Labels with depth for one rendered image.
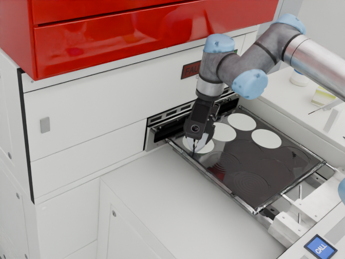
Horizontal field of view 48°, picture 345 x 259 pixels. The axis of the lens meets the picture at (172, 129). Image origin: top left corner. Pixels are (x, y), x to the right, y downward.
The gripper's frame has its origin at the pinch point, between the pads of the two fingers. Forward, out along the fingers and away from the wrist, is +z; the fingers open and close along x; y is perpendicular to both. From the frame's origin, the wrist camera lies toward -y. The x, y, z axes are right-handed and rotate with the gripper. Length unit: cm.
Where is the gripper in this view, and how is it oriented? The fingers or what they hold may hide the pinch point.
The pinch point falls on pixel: (193, 150)
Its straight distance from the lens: 116.5
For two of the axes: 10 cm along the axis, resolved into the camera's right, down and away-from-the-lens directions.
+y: 3.2, -5.3, 7.8
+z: -1.4, 7.9, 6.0
